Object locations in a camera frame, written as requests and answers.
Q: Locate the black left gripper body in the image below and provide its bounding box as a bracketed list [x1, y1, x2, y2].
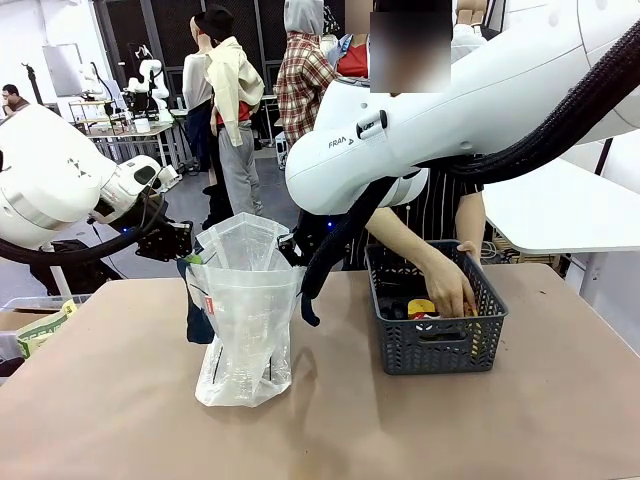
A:
[134, 220, 195, 262]

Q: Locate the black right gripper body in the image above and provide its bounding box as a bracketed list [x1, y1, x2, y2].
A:
[276, 210, 342, 268]

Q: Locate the clear plastic shopping bag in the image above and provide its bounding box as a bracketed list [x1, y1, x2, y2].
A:
[185, 211, 307, 409]

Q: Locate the dark grey plastic basket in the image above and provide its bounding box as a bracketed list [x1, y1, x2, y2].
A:
[363, 239, 511, 377]

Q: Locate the person's right forearm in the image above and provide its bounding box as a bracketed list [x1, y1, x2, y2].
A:
[366, 206, 451, 282]

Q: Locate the person's left forearm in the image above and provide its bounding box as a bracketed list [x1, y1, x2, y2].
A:
[453, 188, 488, 247]

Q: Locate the person's right hand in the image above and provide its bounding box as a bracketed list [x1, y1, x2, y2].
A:
[423, 258, 479, 320]

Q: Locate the dark blue cloth item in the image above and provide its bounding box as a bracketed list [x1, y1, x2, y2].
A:
[176, 255, 217, 346]

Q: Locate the black item in basket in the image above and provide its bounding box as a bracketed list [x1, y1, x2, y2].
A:
[376, 296, 410, 322]

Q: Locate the wooden background workbench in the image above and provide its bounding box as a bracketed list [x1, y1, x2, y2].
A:
[68, 98, 194, 174]

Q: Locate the white stand pole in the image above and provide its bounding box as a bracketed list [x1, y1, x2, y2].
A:
[40, 242, 75, 302]

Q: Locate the yellow packaged item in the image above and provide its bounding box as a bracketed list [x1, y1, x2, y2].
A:
[406, 298, 437, 320]

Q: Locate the person's striped shirt torso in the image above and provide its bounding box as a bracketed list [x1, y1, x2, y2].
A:
[343, 165, 486, 272]

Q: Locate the green printed paper sack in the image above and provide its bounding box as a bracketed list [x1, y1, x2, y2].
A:
[16, 298, 80, 360]

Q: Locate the mannequin with plaid shirt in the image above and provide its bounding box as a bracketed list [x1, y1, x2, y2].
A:
[273, 0, 341, 151]

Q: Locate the mannequin with white shirt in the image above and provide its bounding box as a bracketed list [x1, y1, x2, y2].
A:
[181, 15, 217, 174]

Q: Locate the mannequin with cream jacket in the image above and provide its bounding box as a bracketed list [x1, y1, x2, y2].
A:
[193, 3, 266, 217]

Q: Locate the clear plastic storage bin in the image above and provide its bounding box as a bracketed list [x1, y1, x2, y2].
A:
[0, 293, 94, 381]

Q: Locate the black tripod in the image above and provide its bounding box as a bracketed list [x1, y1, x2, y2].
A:
[20, 62, 47, 107]

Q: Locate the seated person with glasses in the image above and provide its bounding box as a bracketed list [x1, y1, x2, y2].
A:
[0, 83, 32, 120]

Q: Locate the white side table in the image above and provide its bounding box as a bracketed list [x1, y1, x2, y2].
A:
[481, 143, 640, 256]

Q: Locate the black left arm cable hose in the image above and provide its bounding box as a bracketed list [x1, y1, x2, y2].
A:
[0, 192, 169, 267]

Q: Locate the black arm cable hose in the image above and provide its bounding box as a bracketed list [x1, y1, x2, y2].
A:
[299, 18, 640, 329]
[0, 192, 169, 267]

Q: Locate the grey wall board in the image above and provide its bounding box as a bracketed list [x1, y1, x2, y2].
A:
[41, 43, 84, 98]

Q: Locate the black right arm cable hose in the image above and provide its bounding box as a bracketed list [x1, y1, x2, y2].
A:
[299, 18, 640, 329]

